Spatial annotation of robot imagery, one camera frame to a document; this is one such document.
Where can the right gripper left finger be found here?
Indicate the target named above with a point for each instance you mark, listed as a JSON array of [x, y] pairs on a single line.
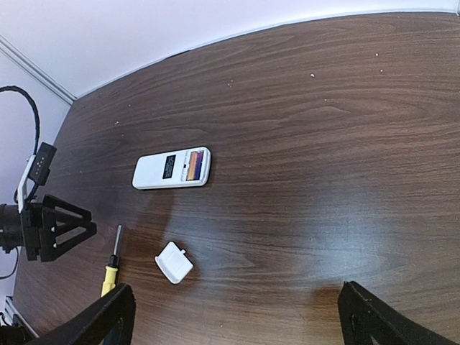
[[109, 320]]

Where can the white battery cover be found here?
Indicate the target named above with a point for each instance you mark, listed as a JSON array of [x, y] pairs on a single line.
[[173, 263]]

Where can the left aluminium frame post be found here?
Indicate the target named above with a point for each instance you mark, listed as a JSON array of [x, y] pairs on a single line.
[[33, 70]]

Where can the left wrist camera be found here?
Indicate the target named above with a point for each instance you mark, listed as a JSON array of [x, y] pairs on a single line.
[[35, 174]]

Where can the yellow handled screwdriver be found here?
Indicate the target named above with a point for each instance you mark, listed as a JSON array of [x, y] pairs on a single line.
[[111, 269]]

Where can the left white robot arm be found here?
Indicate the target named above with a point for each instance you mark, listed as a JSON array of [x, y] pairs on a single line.
[[11, 228]]

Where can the white remote control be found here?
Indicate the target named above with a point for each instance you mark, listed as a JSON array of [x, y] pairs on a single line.
[[169, 170]]

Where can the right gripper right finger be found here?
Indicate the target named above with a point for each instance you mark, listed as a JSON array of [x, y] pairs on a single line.
[[365, 319]]

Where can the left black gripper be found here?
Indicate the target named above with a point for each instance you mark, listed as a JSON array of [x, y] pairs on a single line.
[[54, 227]]

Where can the batteries in remote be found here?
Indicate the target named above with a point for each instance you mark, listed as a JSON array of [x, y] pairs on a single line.
[[195, 165]]

